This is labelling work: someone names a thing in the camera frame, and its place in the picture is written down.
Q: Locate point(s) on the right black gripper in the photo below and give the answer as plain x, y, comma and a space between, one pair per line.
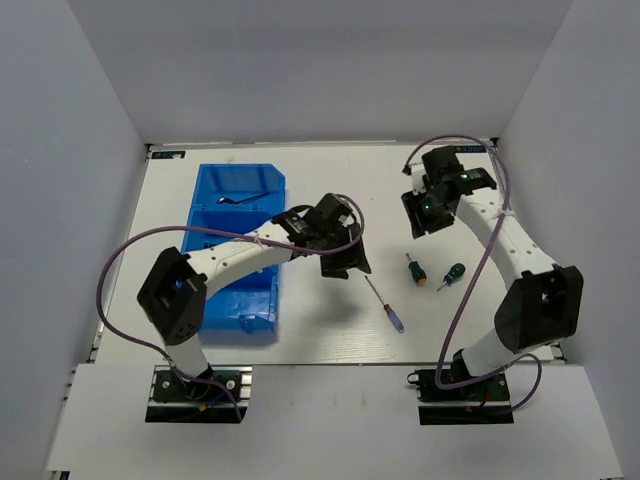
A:
420, 224

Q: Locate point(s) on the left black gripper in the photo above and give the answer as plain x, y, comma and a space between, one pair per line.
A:
354, 256

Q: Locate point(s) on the blue handle red screwdriver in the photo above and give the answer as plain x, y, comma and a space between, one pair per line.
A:
390, 313

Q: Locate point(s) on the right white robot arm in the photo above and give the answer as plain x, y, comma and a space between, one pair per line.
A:
543, 298

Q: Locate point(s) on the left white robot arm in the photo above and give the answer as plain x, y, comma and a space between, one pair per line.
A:
175, 291

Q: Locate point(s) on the right table logo sticker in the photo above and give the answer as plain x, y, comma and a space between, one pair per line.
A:
469, 149

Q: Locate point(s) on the table logo sticker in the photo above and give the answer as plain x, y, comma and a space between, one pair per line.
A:
180, 154
469, 149

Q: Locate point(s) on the green orange stubby screwdriver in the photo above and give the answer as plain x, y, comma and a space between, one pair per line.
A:
417, 272

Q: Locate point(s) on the green stubby phillips screwdriver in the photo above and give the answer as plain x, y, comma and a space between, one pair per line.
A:
454, 274

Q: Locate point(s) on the blue plastic compartment bin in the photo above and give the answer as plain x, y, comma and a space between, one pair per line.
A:
243, 293

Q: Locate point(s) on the left table logo sticker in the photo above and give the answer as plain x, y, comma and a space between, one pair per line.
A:
180, 154

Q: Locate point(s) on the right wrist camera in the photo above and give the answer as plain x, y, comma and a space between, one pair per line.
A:
420, 183

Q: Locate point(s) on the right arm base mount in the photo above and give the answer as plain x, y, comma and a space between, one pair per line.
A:
485, 403

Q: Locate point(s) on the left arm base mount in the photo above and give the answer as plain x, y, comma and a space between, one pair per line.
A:
173, 400

